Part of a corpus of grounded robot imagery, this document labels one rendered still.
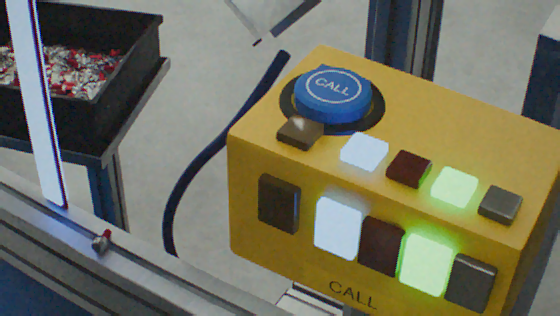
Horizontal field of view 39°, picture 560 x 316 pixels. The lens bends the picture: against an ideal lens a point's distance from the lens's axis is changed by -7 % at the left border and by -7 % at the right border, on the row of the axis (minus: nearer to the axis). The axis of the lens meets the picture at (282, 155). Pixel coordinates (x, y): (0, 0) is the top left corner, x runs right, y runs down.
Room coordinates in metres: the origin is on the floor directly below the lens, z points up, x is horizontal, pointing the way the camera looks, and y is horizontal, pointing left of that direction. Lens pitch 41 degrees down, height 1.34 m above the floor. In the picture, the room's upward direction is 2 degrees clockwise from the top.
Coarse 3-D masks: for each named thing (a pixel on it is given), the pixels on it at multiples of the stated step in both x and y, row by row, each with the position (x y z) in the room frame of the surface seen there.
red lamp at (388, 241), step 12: (372, 228) 0.28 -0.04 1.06; (384, 228) 0.28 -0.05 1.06; (396, 228) 0.27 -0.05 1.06; (360, 240) 0.28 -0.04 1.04; (372, 240) 0.28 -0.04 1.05; (384, 240) 0.27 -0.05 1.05; (396, 240) 0.27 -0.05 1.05; (360, 252) 0.28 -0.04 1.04; (372, 252) 0.28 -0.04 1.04; (384, 252) 0.27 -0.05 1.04; (396, 252) 0.27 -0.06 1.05; (372, 264) 0.28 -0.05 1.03; (384, 264) 0.27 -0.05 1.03; (396, 264) 0.27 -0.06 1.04
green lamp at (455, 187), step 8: (448, 168) 0.29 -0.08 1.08; (440, 176) 0.29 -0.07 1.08; (448, 176) 0.29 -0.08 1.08; (456, 176) 0.29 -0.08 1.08; (464, 176) 0.29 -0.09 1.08; (440, 184) 0.28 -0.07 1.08; (448, 184) 0.28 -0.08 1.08; (456, 184) 0.28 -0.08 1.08; (464, 184) 0.28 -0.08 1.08; (472, 184) 0.28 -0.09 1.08; (432, 192) 0.28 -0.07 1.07; (440, 192) 0.28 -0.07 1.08; (448, 192) 0.28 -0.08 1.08; (456, 192) 0.28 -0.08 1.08; (464, 192) 0.28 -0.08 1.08; (472, 192) 0.28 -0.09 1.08; (448, 200) 0.28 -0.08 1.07; (456, 200) 0.28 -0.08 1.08; (464, 200) 0.27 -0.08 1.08
